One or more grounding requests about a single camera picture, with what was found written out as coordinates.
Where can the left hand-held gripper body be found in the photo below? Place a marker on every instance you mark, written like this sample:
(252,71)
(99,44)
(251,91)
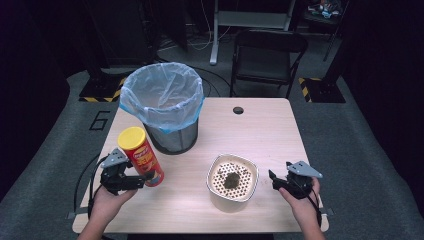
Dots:
(113,178)

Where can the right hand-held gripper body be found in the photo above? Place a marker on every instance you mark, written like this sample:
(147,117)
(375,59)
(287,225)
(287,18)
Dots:
(300,183)

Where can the red chip can yellow lid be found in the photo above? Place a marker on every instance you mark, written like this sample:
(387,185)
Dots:
(141,156)

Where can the dark wet tea dregs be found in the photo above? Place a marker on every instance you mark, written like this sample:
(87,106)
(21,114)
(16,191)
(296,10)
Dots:
(231,180)

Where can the white square strainer container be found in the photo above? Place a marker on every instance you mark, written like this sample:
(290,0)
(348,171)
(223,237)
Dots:
(233,196)

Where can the black mesh waste bin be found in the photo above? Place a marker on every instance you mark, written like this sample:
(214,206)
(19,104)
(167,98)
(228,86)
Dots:
(175,140)

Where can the pale blue plastic bin liner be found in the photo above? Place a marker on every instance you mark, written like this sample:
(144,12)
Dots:
(160,93)

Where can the person's right hand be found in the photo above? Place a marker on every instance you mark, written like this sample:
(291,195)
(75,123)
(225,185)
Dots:
(305,208)

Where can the person's left hand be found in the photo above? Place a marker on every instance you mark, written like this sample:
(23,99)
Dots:
(103,206)

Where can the black folding chair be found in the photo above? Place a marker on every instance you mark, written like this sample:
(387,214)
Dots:
(266,63)

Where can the dark cabinet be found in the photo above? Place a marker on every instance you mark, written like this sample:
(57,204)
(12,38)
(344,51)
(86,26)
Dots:
(120,30)

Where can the shelf with coloured clutter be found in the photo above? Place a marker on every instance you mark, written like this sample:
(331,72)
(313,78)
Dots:
(325,10)

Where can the grey table frame bracket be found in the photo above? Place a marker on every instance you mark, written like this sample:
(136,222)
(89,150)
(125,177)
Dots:
(74,213)
(328,211)

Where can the hazard-striped black base plate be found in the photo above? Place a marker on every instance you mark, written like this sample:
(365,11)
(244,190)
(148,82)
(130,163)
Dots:
(100,90)
(325,91)

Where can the white metal desk frame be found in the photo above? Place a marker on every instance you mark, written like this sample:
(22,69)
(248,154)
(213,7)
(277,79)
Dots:
(248,18)

